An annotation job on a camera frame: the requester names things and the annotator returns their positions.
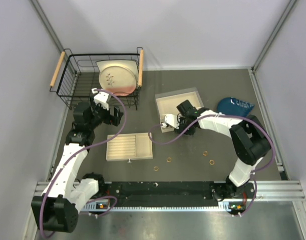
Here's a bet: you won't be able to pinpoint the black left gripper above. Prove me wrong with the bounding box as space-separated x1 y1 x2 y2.
88 95 123 130

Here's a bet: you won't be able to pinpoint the beige ring slot tray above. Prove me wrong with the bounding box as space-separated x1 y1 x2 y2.
106 132 153 162

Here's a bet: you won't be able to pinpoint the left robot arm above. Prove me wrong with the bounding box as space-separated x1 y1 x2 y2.
31 99 127 239

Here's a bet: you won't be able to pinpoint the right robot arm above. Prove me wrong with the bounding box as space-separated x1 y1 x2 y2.
164 100 272 198

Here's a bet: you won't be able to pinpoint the round pink white plate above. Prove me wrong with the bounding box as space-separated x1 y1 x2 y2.
99 65 137 97

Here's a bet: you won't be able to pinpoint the blue leaf shaped dish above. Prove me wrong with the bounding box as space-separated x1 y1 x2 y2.
216 97 254 117

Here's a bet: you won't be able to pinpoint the square white plate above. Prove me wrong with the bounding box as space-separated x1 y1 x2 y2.
96 59 139 81

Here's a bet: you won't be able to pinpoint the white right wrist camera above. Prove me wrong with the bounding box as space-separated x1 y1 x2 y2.
160 113 180 130

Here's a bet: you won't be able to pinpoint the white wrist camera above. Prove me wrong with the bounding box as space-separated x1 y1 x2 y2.
160 113 180 130
92 88 111 111

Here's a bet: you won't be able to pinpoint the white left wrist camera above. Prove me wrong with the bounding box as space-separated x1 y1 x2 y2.
92 88 111 111

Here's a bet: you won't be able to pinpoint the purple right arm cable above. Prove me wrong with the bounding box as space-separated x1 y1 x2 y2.
148 114 276 218

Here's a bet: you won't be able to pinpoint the black wire dish rack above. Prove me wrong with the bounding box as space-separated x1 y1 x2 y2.
50 47 144 109

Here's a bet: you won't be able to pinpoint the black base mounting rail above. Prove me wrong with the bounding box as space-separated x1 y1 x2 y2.
99 181 246 208

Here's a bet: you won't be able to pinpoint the aluminium frame rail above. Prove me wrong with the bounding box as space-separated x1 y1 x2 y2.
35 179 306 213

